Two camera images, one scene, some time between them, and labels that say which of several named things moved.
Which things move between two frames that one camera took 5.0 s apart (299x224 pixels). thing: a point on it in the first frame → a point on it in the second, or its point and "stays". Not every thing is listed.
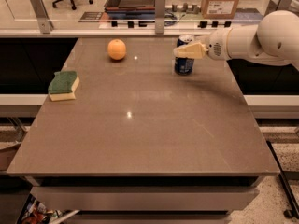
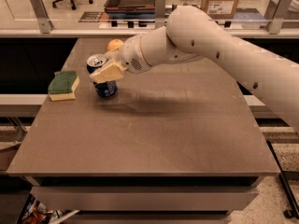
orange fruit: (117, 49) stays
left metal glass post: (45, 24) stays
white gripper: (215, 46) → (131, 54)
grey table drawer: (143, 198) stays
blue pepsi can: (184, 65) → (103, 89)
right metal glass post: (278, 1) stays
